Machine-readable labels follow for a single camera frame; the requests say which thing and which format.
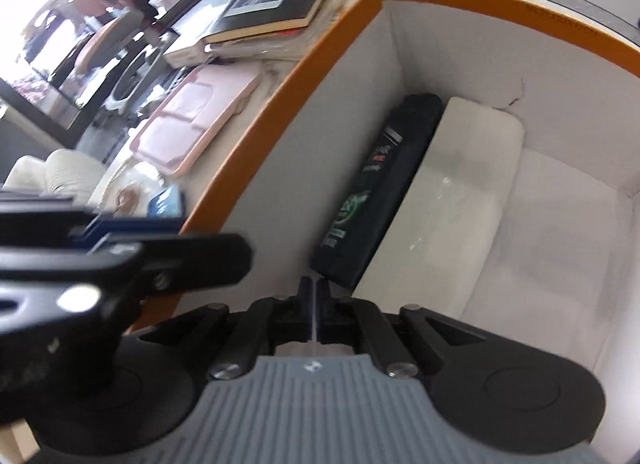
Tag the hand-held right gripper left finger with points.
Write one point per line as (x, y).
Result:
(306, 305)

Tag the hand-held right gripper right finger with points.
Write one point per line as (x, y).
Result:
(324, 305)

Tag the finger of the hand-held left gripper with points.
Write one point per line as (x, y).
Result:
(125, 230)
(200, 260)

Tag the orange rimmed white box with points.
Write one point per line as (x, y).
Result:
(450, 43)

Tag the small brown dish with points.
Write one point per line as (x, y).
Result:
(129, 198)

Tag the small blue box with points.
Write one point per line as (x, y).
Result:
(167, 201)

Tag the black package with green label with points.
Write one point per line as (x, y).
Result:
(380, 178)

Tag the pink tray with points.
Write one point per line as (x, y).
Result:
(200, 108)

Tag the black framed glass panel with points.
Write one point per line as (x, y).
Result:
(30, 102)

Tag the white rectangular box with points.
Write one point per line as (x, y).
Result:
(450, 194)

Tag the stack of books and papers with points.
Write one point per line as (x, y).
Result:
(280, 47)

